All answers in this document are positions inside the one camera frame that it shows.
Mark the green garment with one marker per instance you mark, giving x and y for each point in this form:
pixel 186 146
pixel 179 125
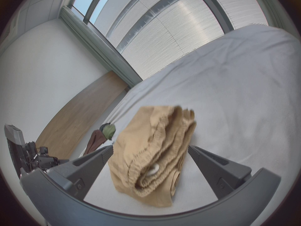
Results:
pixel 109 132

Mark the blue-green curtain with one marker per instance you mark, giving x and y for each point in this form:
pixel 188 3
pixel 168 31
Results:
pixel 272 3
pixel 101 48

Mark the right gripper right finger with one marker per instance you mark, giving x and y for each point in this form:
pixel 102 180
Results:
pixel 223 175

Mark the brown garment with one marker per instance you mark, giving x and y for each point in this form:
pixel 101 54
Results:
pixel 95 140

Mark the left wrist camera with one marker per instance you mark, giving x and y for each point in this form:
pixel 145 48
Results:
pixel 43 149

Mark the black garment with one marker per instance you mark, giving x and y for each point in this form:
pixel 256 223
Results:
pixel 103 126

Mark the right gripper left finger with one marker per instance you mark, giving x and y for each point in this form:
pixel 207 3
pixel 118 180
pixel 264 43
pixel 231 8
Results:
pixel 80 175

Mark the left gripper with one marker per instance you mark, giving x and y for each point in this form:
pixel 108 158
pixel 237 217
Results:
pixel 47 161

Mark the window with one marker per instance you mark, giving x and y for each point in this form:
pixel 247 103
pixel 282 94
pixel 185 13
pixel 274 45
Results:
pixel 176 25

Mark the bed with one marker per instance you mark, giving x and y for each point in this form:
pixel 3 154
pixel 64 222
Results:
pixel 235 90

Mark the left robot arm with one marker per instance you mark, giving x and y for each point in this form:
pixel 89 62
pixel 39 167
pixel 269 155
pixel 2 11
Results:
pixel 15 145

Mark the tan shorts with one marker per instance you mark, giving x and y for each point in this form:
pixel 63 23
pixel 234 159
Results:
pixel 145 149

